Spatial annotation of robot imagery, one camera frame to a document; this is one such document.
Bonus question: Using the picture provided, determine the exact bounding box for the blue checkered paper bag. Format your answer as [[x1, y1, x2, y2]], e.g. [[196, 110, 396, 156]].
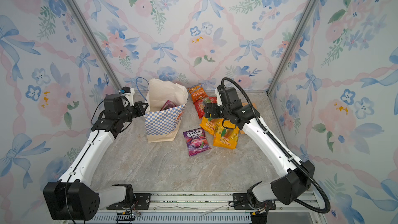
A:
[[145, 78, 189, 143]]

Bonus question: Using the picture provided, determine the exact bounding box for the purple grape candy bag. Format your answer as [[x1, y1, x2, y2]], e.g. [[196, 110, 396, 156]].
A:
[[160, 100, 177, 111]]

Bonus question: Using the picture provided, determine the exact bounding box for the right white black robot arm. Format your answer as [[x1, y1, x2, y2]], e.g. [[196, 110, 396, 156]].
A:
[[205, 85, 315, 208]]

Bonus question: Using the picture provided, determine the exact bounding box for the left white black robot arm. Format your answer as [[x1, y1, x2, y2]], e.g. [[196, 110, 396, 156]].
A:
[[43, 87, 149, 223]]

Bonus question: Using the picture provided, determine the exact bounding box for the yellow mango candy bag right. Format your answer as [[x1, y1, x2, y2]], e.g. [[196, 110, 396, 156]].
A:
[[213, 120, 239, 149]]

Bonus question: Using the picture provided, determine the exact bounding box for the yellow mango candy bag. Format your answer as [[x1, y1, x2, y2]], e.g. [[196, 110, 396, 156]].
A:
[[200, 117, 222, 135], [213, 120, 239, 149]]

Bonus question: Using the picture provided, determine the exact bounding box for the yellow mango candy bag middle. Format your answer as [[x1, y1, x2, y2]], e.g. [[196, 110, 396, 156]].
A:
[[200, 117, 222, 135]]

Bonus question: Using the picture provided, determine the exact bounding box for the red fruit candy bag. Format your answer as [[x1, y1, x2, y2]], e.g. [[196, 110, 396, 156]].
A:
[[194, 96, 217, 119]]

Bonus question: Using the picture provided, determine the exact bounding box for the tan potato chips pouch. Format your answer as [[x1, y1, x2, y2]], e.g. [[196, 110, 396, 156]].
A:
[[240, 103, 251, 134]]

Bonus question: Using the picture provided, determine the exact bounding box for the orange corn chips packet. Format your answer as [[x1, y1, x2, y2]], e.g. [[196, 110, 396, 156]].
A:
[[188, 84, 208, 103]]

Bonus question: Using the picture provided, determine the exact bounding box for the purple Fox's candy packet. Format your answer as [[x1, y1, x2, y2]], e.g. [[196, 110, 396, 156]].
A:
[[183, 127, 211, 157]]

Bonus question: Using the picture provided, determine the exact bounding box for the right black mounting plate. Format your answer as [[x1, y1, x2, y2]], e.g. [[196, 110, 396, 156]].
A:
[[229, 193, 267, 211]]

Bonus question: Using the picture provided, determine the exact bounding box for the black mounting plate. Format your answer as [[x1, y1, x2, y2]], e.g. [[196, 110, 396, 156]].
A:
[[106, 193, 152, 211], [229, 193, 267, 211]]

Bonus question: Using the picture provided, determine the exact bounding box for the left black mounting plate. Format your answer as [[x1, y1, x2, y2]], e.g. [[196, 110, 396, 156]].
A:
[[106, 193, 152, 211]]

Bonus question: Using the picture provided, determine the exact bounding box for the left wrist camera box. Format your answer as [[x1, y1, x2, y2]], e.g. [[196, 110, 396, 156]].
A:
[[119, 87, 135, 106]]

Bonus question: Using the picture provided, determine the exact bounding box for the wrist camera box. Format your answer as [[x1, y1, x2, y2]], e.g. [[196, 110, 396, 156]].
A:
[[215, 89, 222, 106], [119, 87, 135, 106]]

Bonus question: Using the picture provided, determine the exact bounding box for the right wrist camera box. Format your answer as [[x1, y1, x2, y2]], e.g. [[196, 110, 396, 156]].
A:
[[215, 89, 222, 106]]

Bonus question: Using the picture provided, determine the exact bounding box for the black corrugated cable conduit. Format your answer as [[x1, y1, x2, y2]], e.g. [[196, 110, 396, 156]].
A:
[[220, 77, 332, 214]]

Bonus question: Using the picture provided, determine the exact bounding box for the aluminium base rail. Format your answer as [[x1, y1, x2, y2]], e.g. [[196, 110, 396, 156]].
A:
[[89, 191, 326, 224]]

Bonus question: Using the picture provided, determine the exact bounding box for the left aluminium corner post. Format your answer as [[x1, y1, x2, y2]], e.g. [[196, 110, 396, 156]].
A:
[[65, 0, 122, 90]]

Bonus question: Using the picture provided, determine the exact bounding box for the aluminium corner post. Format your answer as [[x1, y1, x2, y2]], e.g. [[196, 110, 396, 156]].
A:
[[65, 0, 122, 90], [267, 0, 319, 97]]

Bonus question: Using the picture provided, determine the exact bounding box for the right aluminium corner post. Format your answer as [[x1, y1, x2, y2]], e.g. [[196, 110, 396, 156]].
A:
[[267, 0, 319, 97]]

